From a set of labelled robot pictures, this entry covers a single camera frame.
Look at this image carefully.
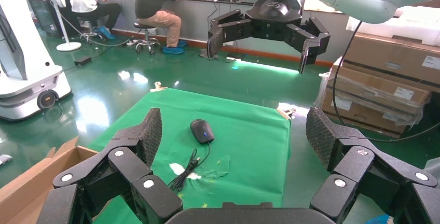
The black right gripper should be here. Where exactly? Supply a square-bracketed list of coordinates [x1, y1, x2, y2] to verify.
[207, 0, 332, 75]

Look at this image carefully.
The small cardboard box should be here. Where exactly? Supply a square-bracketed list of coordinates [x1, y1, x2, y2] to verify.
[0, 136, 100, 224]

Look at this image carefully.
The long grey workbench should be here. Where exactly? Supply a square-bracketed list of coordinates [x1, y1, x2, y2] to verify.
[22, 0, 351, 68]

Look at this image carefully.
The white foam packing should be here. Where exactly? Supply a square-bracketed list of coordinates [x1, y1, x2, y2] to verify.
[345, 6, 440, 47]

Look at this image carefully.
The plastic wrapped cardboard carton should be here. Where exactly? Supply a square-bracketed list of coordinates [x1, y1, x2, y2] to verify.
[314, 62, 432, 139]

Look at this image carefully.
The chrome base swivel stool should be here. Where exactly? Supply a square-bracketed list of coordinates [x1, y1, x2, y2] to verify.
[79, 20, 104, 43]

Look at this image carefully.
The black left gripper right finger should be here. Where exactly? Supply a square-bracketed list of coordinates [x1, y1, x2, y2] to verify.
[305, 106, 440, 224]

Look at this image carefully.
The black round swivel stool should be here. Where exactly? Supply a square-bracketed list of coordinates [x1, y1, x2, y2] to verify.
[133, 22, 160, 55]

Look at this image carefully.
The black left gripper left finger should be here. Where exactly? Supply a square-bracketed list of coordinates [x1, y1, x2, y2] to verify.
[36, 107, 184, 224]

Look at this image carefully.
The black mouse cable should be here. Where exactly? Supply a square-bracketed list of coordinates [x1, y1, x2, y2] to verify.
[167, 119, 215, 193]

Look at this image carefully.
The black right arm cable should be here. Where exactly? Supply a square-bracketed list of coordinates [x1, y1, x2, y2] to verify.
[332, 20, 440, 144]

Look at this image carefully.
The blue plastic scrap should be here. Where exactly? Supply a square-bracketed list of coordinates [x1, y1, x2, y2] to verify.
[364, 214, 395, 224]

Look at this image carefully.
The large brown cardboard carton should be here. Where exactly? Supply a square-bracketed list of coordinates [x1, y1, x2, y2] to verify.
[343, 32, 440, 93]

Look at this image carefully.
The black power brick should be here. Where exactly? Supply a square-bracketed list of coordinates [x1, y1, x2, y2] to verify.
[74, 56, 92, 67]

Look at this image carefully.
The black cabinet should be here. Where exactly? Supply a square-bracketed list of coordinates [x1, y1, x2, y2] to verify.
[28, 0, 62, 38]

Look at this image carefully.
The green table cloth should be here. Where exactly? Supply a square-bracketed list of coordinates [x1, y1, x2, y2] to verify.
[87, 88, 292, 224]

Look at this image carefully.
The white wheeled robot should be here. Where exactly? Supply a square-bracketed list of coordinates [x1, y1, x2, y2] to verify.
[0, 0, 72, 122]

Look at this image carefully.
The seated person white shirt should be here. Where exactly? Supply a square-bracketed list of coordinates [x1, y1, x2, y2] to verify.
[67, 0, 122, 41]

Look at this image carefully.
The silver metal table clamp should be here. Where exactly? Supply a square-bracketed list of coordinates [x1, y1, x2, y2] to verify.
[150, 81, 169, 93]
[277, 107, 297, 120]

